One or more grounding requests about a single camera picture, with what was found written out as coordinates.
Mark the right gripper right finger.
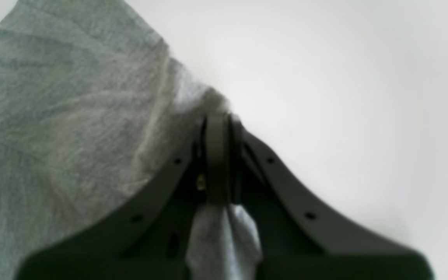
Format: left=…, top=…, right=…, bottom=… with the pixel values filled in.
left=218, top=114, right=433, bottom=280

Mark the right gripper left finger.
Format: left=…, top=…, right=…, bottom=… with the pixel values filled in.
left=16, top=116, right=210, bottom=280

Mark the grey T-shirt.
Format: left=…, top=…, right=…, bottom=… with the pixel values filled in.
left=0, top=0, right=263, bottom=280

